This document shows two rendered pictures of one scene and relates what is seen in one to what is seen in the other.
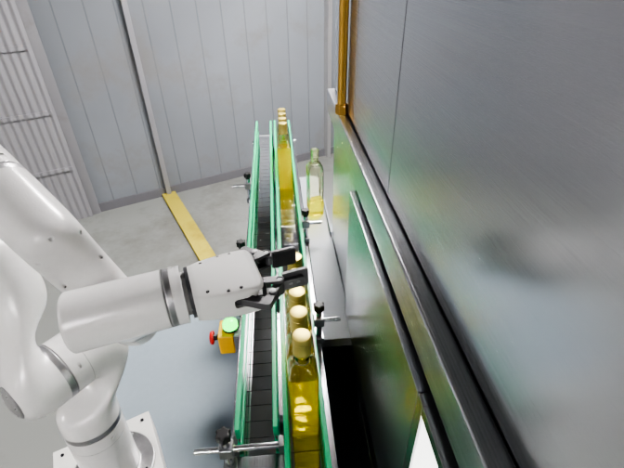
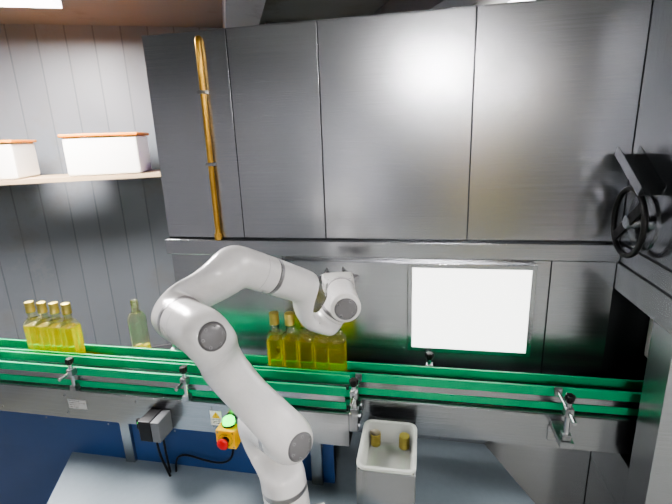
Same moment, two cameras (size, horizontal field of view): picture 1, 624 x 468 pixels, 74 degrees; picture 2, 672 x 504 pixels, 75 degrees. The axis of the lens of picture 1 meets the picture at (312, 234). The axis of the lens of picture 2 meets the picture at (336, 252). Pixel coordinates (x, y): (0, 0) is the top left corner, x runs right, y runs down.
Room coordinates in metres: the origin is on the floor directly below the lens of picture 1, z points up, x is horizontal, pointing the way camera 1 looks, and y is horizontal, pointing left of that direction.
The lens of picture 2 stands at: (0.12, 1.37, 1.94)
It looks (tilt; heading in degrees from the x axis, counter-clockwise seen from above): 15 degrees down; 286
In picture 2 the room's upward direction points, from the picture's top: 2 degrees counter-clockwise
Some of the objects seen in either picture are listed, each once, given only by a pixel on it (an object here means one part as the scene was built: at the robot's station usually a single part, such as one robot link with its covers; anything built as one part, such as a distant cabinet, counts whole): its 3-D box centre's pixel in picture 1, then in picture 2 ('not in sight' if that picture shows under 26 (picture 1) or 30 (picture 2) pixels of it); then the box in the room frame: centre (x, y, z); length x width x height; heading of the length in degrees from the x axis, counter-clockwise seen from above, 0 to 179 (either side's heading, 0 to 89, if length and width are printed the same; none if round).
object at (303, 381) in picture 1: (304, 394); (338, 360); (0.51, 0.02, 1.16); 0.06 x 0.06 x 0.21; 6
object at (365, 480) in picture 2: not in sight; (388, 461); (0.30, 0.21, 0.92); 0.27 x 0.17 x 0.15; 94
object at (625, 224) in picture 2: not in sight; (634, 222); (-0.38, -0.07, 1.66); 0.21 x 0.05 x 0.21; 94
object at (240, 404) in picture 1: (252, 212); (113, 379); (1.32, 0.22, 1.09); 1.75 x 0.01 x 0.08; 4
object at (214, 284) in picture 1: (221, 284); (338, 283); (0.47, 0.14, 1.49); 0.11 x 0.10 x 0.07; 111
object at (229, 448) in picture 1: (240, 449); (355, 392); (0.42, 0.14, 1.12); 0.17 x 0.03 x 0.12; 94
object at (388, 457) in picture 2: not in sight; (388, 455); (0.30, 0.23, 0.97); 0.22 x 0.17 x 0.09; 94
